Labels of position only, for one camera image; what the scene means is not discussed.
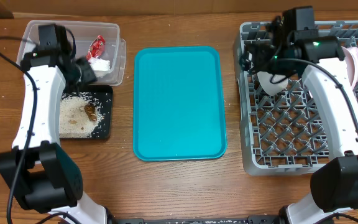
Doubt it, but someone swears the grey dishwasher rack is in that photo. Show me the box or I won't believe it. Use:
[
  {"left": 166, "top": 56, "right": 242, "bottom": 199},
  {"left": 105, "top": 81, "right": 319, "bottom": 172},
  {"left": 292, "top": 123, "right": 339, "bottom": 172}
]
[{"left": 233, "top": 21, "right": 358, "bottom": 175}]

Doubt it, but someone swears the pink round plate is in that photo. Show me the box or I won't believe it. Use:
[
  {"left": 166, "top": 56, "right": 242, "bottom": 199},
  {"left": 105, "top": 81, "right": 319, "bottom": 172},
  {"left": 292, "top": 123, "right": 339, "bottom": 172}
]
[{"left": 342, "top": 47, "right": 357, "bottom": 89}]

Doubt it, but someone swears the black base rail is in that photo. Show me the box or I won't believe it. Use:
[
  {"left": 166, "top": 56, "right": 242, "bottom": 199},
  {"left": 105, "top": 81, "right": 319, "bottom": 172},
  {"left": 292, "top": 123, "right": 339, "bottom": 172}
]
[{"left": 115, "top": 215, "right": 286, "bottom": 224}]

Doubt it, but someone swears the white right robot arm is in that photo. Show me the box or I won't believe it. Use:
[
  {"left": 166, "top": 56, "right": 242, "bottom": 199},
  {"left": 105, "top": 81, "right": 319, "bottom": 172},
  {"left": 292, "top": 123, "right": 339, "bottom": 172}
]
[{"left": 233, "top": 6, "right": 358, "bottom": 223}]

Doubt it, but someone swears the white napkin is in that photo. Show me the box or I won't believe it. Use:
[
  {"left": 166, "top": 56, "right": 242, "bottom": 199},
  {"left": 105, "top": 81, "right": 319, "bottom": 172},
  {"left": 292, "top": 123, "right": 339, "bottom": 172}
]
[{"left": 88, "top": 57, "right": 111, "bottom": 78}]

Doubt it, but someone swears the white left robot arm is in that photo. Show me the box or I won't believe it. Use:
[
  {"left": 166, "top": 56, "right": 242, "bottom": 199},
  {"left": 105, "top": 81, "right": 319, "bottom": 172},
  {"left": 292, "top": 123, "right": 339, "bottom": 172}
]
[{"left": 0, "top": 24, "right": 114, "bottom": 224}]

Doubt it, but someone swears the spilled white rice pile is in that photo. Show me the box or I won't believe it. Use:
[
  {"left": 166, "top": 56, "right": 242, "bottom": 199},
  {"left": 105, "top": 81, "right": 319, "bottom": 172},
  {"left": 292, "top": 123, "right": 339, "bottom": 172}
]
[{"left": 59, "top": 93, "right": 104, "bottom": 138}]

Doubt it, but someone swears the brown food scrap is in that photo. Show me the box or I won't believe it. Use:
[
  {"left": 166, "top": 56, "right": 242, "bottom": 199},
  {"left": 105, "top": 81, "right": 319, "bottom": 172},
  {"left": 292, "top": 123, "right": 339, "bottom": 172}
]
[{"left": 84, "top": 103, "right": 98, "bottom": 121}]

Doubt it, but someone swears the red snack wrapper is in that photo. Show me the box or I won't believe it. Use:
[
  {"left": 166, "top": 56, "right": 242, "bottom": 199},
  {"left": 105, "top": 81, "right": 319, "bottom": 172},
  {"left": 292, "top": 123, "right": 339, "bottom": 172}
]
[{"left": 85, "top": 35, "right": 106, "bottom": 60}]

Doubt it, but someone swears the black plastic tray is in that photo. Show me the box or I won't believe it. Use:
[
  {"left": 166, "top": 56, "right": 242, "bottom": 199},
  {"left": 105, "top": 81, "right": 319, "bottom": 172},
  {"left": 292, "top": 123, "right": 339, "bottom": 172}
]
[{"left": 61, "top": 85, "right": 113, "bottom": 139}]

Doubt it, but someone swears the grey bowl with rice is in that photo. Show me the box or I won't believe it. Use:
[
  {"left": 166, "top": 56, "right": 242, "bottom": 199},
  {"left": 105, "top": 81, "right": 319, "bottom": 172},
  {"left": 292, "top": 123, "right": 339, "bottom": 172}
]
[{"left": 257, "top": 72, "right": 288, "bottom": 96}]

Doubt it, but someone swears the clear plastic bin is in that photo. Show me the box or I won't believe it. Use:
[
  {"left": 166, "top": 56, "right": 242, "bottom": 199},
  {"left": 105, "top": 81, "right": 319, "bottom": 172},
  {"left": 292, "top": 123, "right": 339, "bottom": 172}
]
[{"left": 16, "top": 20, "right": 126, "bottom": 86}]

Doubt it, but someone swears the teal serving tray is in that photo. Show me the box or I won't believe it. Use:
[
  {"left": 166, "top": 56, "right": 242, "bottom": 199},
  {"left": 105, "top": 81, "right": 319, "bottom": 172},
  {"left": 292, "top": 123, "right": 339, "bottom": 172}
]
[{"left": 133, "top": 46, "right": 227, "bottom": 161}]

